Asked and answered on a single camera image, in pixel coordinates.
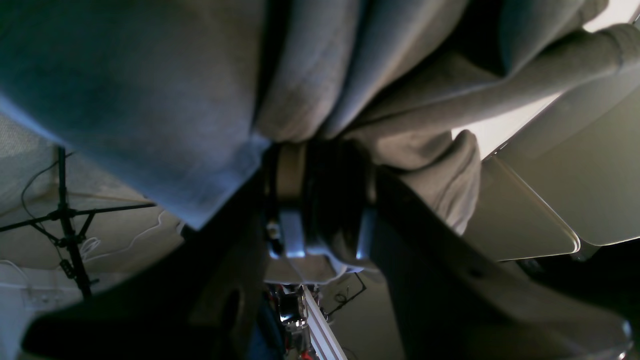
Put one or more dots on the grey T-shirt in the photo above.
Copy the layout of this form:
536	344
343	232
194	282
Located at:
181	98

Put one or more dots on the black tripod stand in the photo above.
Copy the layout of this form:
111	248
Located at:
74	223

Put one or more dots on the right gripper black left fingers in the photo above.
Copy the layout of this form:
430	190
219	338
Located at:
204	300

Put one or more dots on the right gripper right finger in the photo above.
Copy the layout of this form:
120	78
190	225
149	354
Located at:
452	303

